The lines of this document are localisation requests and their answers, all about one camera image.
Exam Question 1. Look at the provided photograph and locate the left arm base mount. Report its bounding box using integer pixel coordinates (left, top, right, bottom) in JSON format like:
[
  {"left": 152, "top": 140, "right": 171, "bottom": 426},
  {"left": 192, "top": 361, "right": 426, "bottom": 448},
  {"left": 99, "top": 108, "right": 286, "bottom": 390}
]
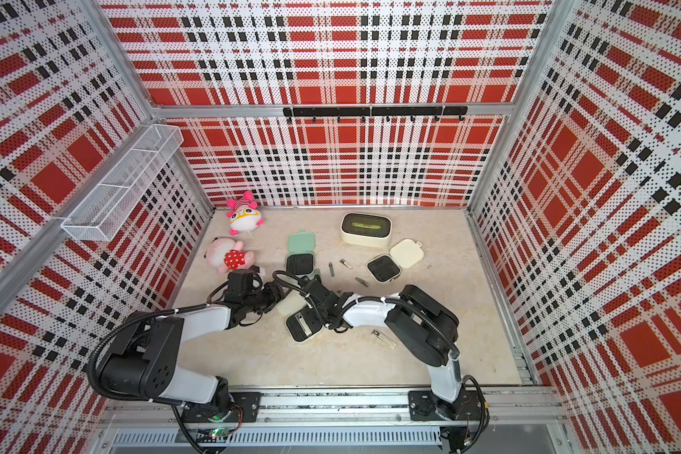
[{"left": 181, "top": 392, "right": 262, "bottom": 424}]

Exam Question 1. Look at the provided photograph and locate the green nail clipper case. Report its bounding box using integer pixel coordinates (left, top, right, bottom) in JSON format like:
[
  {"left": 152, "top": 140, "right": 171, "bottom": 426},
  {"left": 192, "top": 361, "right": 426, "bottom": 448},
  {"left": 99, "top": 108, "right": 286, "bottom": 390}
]
[{"left": 286, "top": 231, "right": 316, "bottom": 277}]

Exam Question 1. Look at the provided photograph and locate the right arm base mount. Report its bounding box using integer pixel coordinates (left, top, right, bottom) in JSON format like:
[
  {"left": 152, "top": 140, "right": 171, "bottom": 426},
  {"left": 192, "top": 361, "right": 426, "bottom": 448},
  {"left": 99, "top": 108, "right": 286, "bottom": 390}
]
[{"left": 408, "top": 390, "right": 485, "bottom": 422}]

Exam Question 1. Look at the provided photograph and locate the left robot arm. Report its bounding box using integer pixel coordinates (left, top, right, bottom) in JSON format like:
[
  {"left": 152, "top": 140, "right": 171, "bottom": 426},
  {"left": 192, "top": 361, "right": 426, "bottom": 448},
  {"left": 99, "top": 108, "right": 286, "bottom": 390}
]
[{"left": 86, "top": 267, "right": 286, "bottom": 407}]

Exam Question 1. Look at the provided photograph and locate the white wire mesh basket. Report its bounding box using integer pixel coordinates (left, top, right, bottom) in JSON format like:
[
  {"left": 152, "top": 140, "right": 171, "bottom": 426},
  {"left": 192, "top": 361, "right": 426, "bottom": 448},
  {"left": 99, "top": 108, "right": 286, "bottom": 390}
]
[{"left": 61, "top": 124, "right": 183, "bottom": 242}]

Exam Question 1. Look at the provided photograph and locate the cream case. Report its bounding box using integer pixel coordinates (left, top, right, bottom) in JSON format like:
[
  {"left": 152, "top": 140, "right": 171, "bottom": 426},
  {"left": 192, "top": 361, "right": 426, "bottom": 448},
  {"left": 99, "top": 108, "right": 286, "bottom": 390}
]
[
  {"left": 366, "top": 238, "right": 425, "bottom": 283},
  {"left": 275, "top": 291, "right": 323, "bottom": 344}
]

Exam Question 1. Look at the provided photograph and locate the black wall hook rail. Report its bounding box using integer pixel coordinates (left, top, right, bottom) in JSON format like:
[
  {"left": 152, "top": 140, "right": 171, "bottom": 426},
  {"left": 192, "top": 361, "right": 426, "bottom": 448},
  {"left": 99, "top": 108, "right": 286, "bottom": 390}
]
[{"left": 282, "top": 105, "right": 469, "bottom": 121}]

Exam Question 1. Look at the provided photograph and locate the aluminium front rail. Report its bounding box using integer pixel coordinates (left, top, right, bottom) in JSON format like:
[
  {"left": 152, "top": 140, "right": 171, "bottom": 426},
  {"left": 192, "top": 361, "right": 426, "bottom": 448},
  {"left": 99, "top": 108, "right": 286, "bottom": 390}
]
[{"left": 95, "top": 387, "right": 569, "bottom": 449}]

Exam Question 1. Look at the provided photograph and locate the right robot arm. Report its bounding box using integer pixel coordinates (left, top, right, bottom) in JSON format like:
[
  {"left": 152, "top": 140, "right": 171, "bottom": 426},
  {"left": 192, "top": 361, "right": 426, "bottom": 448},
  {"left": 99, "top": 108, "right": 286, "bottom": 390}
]
[{"left": 299, "top": 278, "right": 463, "bottom": 404}]

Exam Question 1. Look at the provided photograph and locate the pink owl plush toy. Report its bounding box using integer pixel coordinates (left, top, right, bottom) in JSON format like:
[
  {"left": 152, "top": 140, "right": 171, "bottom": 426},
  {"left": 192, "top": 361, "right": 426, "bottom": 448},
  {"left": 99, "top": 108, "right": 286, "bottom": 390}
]
[{"left": 226, "top": 191, "right": 265, "bottom": 236}]

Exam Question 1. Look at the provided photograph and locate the pink doll red dress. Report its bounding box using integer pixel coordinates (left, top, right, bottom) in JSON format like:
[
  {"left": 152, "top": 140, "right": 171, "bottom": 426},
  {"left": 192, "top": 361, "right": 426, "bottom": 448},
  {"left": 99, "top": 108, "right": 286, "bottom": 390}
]
[{"left": 204, "top": 238, "right": 255, "bottom": 274}]

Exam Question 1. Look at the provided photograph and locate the cream tissue box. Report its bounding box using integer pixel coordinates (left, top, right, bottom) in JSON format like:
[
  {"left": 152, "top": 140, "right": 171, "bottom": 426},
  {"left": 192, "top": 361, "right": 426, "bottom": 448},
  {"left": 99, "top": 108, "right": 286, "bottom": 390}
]
[{"left": 340, "top": 213, "right": 393, "bottom": 249}]

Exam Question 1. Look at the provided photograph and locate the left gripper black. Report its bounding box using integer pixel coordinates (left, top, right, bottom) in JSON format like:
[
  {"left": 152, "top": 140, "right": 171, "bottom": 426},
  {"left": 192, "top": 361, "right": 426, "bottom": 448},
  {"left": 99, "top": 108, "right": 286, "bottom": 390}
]
[{"left": 243, "top": 279, "right": 293, "bottom": 314}]

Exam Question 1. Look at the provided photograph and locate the large cream nail clipper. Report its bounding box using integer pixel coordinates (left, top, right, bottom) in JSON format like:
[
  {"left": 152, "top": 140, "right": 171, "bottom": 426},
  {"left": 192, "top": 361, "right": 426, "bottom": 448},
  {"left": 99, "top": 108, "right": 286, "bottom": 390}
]
[{"left": 297, "top": 317, "right": 311, "bottom": 338}]

